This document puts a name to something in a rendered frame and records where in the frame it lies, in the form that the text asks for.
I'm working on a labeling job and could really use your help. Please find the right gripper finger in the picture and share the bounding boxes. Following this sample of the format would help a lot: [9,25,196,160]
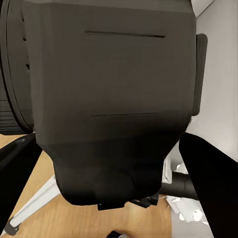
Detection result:
[129,196,152,208]

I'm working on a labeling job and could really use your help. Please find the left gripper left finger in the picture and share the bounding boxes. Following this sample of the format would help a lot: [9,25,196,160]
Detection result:
[0,132,43,236]

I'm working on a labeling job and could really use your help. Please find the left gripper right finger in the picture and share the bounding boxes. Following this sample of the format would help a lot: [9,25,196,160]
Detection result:
[179,132,238,238]

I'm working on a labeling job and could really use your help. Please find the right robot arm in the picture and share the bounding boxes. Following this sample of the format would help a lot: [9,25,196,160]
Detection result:
[129,152,199,208]

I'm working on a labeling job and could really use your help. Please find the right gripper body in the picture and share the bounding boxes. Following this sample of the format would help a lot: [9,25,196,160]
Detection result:
[151,172,186,205]

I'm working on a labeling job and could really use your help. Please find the digital camera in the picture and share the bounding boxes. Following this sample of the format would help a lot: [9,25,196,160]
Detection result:
[0,0,208,211]

